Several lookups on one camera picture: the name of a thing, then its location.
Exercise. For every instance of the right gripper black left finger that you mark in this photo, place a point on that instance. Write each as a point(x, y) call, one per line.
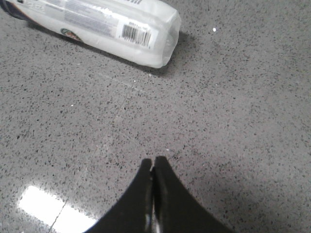
point(132, 213)

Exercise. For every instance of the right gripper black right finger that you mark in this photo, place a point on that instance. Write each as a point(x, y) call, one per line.
point(176, 210)

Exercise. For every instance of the white blue tennis ball can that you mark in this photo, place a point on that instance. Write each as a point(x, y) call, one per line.
point(144, 32)

